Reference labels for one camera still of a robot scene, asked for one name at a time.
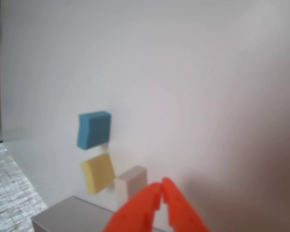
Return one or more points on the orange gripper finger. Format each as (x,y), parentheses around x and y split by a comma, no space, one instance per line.
(135,210)
(183,212)

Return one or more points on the cream foam cuboid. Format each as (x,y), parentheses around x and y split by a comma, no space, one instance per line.
(130,183)

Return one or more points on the yellow foam cuboid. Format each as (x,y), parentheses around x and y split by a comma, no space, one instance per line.
(97,172)

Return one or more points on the white cardboard box bin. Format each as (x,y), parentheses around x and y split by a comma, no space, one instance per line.
(72,215)

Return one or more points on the blue foam cuboid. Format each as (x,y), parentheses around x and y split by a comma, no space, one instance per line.
(94,130)

